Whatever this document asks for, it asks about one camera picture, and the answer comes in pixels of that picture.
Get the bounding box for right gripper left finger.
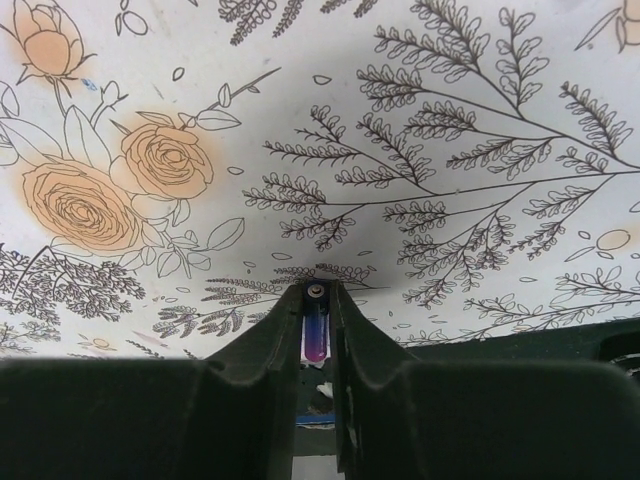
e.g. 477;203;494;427
1;286;303;479

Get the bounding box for floral table mat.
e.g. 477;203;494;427
1;1;639;359

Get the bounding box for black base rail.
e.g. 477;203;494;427
408;319;639;377

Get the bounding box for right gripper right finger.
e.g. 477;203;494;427
329;283;639;479

